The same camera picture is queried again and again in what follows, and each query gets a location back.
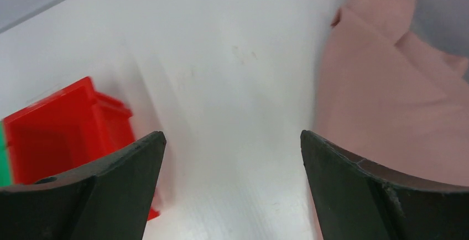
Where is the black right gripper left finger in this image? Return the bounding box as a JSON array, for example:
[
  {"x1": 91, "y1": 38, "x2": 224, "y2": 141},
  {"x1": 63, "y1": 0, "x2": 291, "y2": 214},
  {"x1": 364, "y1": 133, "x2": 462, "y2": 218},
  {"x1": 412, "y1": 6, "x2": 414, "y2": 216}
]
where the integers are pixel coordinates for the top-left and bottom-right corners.
[{"x1": 1, "y1": 131, "x2": 166, "y2": 239}]

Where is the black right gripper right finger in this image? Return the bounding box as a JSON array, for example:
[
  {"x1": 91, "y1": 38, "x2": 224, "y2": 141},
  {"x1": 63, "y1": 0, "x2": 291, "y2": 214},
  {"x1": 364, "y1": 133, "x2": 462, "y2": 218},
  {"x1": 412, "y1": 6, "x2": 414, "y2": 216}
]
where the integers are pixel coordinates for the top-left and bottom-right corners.
[{"x1": 300, "y1": 131, "x2": 468, "y2": 239}]

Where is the red plastic bin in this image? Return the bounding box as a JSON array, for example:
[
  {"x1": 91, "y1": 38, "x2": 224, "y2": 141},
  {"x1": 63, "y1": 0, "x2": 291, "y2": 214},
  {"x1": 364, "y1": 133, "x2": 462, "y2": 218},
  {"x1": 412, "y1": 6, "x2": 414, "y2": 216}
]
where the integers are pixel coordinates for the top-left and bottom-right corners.
[{"x1": 2, "y1": 76, "x2": 161, "y2": 221}]

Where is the green plastic bin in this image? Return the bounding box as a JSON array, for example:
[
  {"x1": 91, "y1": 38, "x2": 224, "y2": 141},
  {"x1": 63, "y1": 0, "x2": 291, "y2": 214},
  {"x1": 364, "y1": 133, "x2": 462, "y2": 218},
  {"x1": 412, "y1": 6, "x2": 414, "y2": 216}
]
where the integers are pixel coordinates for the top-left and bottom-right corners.
[{"x1": 0, "y1": 121, "x2": 13, "y2": 186}]

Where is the pink cloth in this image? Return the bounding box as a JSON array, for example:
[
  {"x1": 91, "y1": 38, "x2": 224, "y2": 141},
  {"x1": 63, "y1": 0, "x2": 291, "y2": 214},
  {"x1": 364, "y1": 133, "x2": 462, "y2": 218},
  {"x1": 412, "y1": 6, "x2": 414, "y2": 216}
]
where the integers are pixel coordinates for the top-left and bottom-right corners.
[{"x1": 315, "y1": 0, "x2": 468, "y2": 186}]

